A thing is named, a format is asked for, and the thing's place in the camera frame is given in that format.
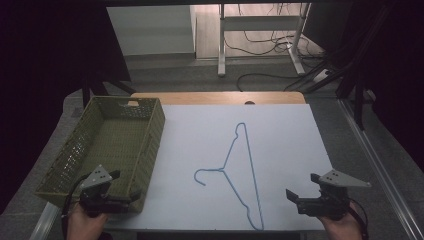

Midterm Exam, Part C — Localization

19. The green plastic basket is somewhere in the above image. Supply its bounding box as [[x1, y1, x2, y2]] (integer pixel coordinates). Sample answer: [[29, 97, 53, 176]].
[[34, 95, 166, 214]]

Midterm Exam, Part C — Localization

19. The white power strip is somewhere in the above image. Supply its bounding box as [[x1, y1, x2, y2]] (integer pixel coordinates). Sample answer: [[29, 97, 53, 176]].
[[312, 68, 331, 84]]

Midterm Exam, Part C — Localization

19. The person's left hand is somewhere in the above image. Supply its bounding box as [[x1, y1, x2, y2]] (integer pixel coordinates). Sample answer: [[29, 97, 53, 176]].
[[66, 202, 109, 240]]

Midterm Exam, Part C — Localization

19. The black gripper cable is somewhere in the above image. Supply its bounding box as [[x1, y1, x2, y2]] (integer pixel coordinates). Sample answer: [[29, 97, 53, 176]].
[[348, 198, 370, 240], [60, 174, 90, 240]]

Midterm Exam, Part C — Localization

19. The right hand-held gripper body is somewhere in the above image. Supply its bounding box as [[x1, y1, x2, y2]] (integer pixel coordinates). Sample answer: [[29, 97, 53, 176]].
[[296, 169, 372, 222]]

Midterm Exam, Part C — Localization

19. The white metal desk frame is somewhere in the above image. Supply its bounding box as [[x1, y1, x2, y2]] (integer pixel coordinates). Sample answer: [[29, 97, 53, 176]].
[[217, 3, 313, 78]]

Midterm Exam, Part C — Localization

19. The black metal stand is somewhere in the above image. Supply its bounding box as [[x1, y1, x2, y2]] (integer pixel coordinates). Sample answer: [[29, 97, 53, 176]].
[[80, 78, 137, 108], [301, 3, 394, 131]]

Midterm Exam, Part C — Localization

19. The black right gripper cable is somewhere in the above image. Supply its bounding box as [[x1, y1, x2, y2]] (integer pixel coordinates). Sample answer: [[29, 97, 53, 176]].
[[348, 198, 370, 240]]

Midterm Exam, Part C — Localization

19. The white cabinet panel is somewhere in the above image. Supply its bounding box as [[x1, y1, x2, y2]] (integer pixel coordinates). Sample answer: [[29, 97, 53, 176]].
[[106, 4, 197, 57]]

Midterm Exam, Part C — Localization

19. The tangle of black cables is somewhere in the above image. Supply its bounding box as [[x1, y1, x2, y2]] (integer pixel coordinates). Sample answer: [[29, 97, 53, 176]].
[[223, 3, 326, 61]]

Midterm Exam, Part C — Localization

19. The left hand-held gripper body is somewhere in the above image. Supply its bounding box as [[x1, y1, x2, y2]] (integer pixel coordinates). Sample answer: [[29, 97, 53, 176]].
[[79, 164, 132, 218]]

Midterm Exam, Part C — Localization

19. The person's right hand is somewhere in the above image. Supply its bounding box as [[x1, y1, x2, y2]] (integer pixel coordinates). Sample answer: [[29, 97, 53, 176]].
[[318, 202, 365, 240]]

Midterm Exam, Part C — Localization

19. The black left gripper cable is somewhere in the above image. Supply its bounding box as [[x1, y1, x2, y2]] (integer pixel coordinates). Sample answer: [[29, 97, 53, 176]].
[[60, 174, 90, 240]]

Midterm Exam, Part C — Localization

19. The black floor cable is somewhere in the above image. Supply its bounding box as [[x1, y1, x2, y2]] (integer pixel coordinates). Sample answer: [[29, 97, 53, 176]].
[[236, 72, 303, 92]]

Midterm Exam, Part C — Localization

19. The blue wire clothes hanger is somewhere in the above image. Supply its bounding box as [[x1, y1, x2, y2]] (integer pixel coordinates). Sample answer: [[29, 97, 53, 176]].
[[193, 122, 265, 232]]

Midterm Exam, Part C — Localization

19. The white paper sheet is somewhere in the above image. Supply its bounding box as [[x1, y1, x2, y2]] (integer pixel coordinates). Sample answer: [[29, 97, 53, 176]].
[[105, 103, 334, 232]]

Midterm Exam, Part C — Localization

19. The aluminium floor rail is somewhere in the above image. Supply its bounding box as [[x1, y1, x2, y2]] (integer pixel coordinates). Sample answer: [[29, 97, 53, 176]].
[[338, 98, 424, 240], [29, 201, 63, 240]]

